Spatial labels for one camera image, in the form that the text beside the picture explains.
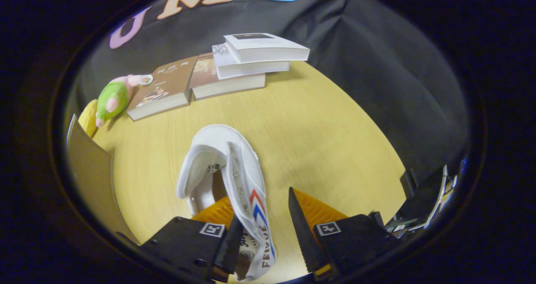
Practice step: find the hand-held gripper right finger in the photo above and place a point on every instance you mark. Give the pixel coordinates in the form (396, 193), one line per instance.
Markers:
(305, 238)

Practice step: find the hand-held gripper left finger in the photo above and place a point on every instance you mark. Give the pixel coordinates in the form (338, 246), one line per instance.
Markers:
(230, 250)

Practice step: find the white canvas shoe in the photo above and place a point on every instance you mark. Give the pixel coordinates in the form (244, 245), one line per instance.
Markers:
(217, 139)

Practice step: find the beige fabric storage box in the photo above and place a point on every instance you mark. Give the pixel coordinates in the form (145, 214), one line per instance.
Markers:
(90, 171)

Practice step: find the pile of printed papers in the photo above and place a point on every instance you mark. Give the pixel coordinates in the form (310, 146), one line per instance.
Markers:
(437, 200)

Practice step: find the white patterned book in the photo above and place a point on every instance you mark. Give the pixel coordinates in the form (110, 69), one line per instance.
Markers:
(251, 69)

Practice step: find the brown cover book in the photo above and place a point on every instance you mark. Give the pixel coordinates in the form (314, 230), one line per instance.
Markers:
(167, 83)

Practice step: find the green and pink plush toy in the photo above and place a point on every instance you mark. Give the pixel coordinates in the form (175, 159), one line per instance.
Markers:
(111, 99)

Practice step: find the yellow plush toy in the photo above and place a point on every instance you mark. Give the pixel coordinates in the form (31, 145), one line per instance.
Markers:
(88, 118)

